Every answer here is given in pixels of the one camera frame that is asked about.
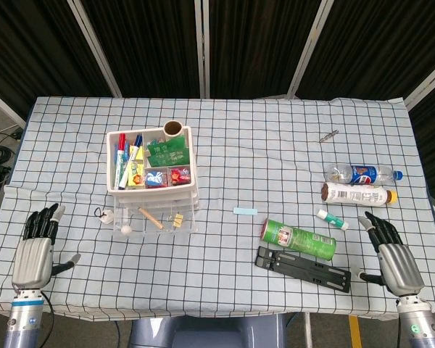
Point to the blue checkered tablecloth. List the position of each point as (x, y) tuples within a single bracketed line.
[(239, 152)]

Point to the light blue paper strip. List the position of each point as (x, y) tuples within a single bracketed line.
[(245, 211)]

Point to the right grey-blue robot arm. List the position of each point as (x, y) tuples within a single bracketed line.
[(418, 326)]

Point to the small white ball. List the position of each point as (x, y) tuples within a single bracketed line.
[(126, 230)]

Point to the Pepsi plastic bottle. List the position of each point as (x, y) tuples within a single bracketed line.
[(362, 174)]

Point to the black folding stand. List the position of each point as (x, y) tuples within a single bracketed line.
[(304, 270)]

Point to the red candy packet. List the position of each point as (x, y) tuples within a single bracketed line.
[(180, 175)]

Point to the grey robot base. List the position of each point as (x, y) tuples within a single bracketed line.
[(206, 333)]

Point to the green tea packet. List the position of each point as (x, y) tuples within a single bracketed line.
[(168, 158), (166, 145)]

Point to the white drawer organizer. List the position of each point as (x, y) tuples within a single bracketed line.
[(194, 174)]

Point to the black folding screen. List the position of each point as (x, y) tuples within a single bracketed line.
[(152, 43)]

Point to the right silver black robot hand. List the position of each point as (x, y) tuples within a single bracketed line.
[(400, 268)]

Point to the white table leg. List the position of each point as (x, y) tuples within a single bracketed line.
[(307, 331)]

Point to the blue cap whiteboard marker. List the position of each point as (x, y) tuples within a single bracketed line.
[(130, 163)]

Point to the wooden stick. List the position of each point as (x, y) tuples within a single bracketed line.
[(151, 218)]

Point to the white label yellow cap bottle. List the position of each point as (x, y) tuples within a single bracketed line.
[(355, 195)]

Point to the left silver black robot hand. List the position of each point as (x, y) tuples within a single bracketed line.
[(32, 261)]

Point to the yellow snack packet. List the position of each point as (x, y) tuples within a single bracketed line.
[(137, 174)]

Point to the white green glue stick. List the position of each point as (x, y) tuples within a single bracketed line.
[(333, 219)]

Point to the blue candy packet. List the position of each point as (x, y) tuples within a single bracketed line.
[(156, 178)]

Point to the gold binder clips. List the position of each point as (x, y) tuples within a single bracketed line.
[(177, 219)]

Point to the green chips can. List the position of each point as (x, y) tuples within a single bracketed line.
[(301, 241)]

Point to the red cap whiteboard marker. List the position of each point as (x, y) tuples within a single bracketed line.
[(120, 156)]

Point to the clear plastic drawer with clips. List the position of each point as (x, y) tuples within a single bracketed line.
[(148, 232)]

